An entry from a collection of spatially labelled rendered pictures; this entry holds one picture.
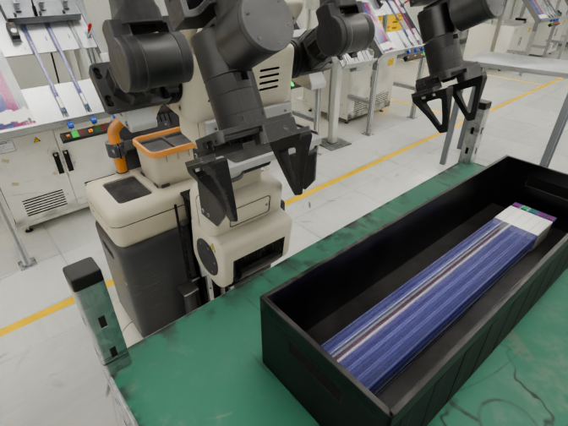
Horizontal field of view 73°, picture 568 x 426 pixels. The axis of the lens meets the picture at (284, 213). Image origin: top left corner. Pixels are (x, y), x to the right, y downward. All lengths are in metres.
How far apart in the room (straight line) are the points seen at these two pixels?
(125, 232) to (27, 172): 1.52
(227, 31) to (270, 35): 0.04
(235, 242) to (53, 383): 1.12
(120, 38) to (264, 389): 0.50
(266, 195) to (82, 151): 1.80
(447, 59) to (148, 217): 0.83
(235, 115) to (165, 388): 0.32
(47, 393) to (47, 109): 1.28
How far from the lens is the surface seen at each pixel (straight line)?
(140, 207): 1.13
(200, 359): 0.52
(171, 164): 1.16
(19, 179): 2.61
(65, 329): 2.03
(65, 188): 2.68
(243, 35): 0.38
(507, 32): 7.00
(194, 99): 0.78
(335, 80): 3.38
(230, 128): 0.42
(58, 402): 1.79
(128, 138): 1.35
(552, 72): 3.07
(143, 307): 1.31
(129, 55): 0.61
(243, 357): 0.51
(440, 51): 0.75
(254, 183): 0.97
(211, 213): 0.84
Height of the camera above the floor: 1.36
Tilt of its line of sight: 33 degrees down
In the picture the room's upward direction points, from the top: straight up
